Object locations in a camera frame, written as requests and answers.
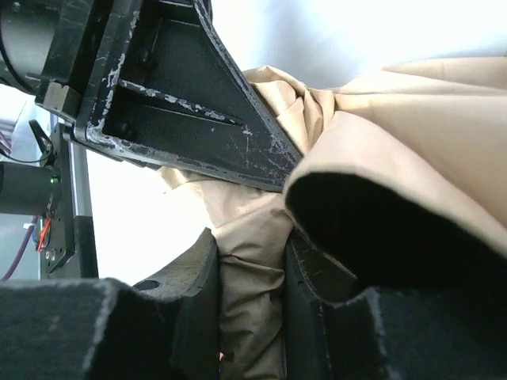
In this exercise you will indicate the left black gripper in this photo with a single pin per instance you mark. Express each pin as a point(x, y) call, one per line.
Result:
point(87, 54)

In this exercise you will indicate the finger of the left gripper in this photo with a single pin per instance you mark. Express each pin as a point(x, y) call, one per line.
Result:
point(164, 91)

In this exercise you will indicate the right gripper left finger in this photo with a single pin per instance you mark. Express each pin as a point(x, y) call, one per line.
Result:
point(164, 327)

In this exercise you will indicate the beige folding umbrella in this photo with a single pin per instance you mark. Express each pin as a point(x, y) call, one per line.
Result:
point(402, 180)

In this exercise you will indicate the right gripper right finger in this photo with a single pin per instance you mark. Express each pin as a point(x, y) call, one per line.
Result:
point(336, 329)

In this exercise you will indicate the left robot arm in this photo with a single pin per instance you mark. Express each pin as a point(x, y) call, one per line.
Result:
point(43, 170)

